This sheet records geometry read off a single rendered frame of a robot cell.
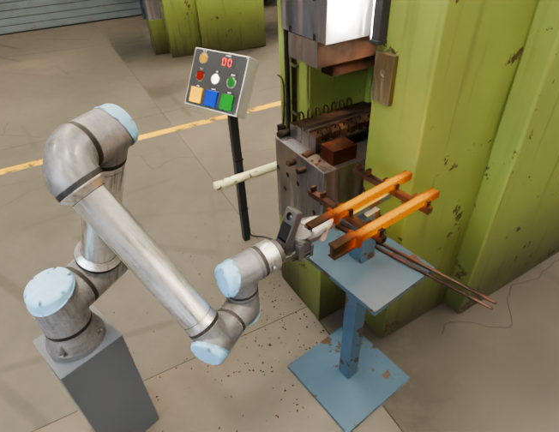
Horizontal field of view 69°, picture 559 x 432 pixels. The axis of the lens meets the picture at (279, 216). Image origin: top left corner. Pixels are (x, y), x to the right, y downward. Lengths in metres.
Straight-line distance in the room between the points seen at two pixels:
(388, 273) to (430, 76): 0.64
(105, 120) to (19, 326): 1.81
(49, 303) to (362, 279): 0.97
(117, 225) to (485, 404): 1.73
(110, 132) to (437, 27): 0.94
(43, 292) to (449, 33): 1.42
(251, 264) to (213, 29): 5.53
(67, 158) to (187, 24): 5.53
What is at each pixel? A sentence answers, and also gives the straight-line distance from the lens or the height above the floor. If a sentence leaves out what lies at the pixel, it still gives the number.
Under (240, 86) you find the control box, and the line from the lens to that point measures 2.02.
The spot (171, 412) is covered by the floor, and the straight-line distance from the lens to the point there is 2.06.
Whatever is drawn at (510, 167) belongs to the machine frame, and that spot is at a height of 0.90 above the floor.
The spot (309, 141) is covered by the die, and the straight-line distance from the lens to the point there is 1.77.
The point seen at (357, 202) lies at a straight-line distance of 1.27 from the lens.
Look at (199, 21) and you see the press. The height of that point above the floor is 0.45.
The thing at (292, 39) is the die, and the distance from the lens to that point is 1.72.
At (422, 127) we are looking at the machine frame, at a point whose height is 1.16.
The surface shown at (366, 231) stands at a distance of 1.17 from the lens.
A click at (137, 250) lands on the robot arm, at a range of 0.99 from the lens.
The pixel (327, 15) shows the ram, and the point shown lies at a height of 1.46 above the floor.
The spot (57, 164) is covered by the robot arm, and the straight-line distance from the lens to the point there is 0.98.
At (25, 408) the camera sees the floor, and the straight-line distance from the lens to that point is 2.34.
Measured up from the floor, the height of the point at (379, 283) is 0.76.
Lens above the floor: 1.78
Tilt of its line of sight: 38 degrees down
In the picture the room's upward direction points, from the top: 3 degrees counter-clockwise
